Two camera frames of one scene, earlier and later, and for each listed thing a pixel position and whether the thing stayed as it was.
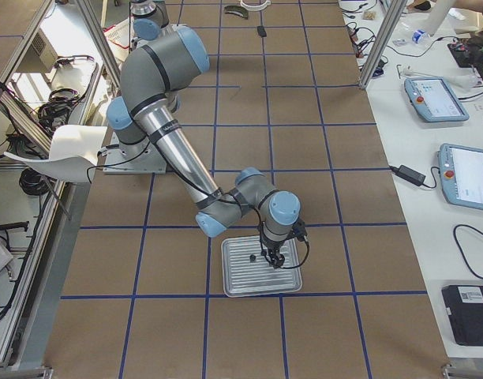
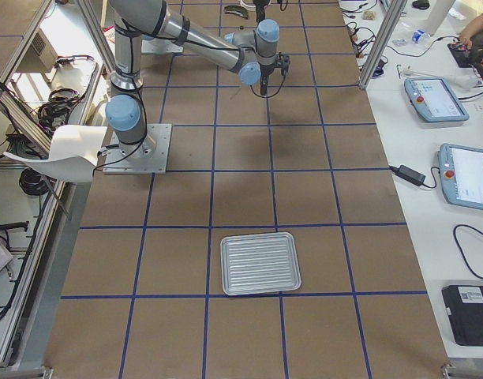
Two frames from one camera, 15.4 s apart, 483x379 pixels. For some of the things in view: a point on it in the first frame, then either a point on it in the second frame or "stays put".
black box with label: [470, 309] stays put
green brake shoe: [237, 10] stays put
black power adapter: [409, 174] stays put
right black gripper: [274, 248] -> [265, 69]
